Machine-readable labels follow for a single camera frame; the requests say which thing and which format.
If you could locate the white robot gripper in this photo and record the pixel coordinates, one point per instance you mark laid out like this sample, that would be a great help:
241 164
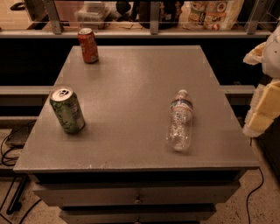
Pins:
272 59

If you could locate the clear plastic water bottle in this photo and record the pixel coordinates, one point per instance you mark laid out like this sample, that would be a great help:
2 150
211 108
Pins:
181 122

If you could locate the orange soda can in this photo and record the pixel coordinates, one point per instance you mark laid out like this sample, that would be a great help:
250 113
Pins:
88 45

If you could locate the green soda can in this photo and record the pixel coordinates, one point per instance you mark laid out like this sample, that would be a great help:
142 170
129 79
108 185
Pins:
66 107

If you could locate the colourful snack bag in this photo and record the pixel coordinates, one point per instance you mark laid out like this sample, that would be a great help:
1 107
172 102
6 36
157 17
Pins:
214 15

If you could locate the dark bag on shelf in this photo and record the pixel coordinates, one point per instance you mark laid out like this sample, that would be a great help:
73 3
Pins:
168 13

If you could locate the grey cabinet drawer with knob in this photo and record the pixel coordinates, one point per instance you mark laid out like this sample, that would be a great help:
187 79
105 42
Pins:
128 194

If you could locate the lower grey cabinet drawer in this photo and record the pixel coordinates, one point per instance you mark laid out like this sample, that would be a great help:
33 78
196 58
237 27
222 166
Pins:
169 214

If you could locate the clear plastic food container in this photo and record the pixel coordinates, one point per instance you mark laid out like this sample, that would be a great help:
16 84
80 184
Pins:
92 15

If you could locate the black power adapter box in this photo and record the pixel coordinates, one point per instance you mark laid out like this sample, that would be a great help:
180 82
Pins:
18 137

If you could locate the grey metal shelf rail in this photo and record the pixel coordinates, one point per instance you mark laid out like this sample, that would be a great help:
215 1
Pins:
56 19

